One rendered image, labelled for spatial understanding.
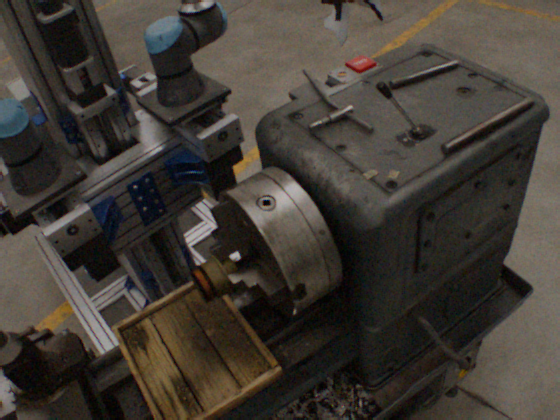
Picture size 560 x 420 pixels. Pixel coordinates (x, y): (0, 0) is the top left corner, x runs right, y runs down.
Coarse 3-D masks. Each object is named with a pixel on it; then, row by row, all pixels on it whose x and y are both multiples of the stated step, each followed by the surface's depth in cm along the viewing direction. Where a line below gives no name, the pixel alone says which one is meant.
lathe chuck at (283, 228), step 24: (240, 192) 101; (264, 192) 100; (240, 216) 102; (264, 216) 96; (288, 216) 96; (264, 240) 95; (288, 240) 95; (312, 240) 97; (288, 264) 95; (312, 264) 97; (312, 288) 100; (288, 312) 108
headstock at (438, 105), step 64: (384, 64) 125; (256, 128) 118; (320, 128) 109; (384, 128) 106; (448, 128) 103; (512, 128) 101; (320, 192) 101; (384, 192) 92; (448, 192) 101; (512, 192) 119; (384, 256) 97; (448, 256) 119; (384, 320) 113
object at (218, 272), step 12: (204, 264) 104; (216, 264) 103; (228, 264) 104; (192, 276) 103; (204, 276) 102; (216, 276) 102; (228, 276) 102; (204, 288) 101; (216, 288) 102; (228, 288) 104; (204, 300) 105
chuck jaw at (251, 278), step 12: (252, 264) 104; (264, 264) 104; (240, 276) 102; (252, 276) 102; (264, 276) 101; (276, 276) 101; (240, 288) 103; (252, 288) 100; (264, 288) 99; (276, 288) 98; (288, 288) 98; (300, 288) 99; (276, 300) 99
